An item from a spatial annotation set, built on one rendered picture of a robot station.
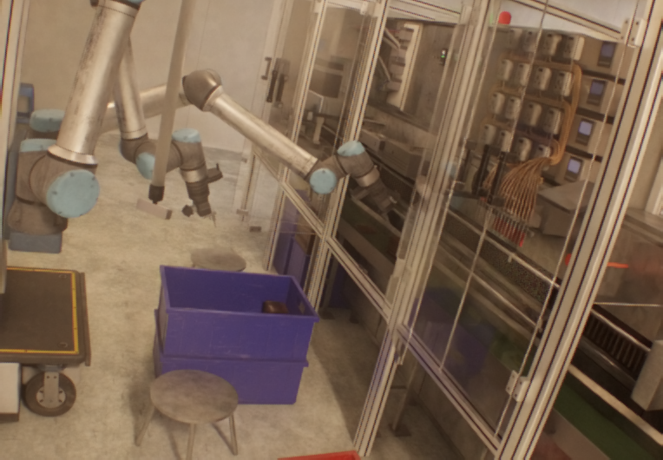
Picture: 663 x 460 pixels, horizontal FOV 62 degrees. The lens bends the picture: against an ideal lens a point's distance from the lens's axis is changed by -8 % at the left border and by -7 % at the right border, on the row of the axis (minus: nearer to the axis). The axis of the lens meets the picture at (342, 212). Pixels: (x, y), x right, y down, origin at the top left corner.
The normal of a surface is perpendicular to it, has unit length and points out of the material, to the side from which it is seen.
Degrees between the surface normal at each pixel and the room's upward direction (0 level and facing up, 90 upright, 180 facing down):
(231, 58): 90
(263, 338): 90
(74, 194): 95
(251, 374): 90
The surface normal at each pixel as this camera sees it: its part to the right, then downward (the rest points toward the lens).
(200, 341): 0.32, 0.32
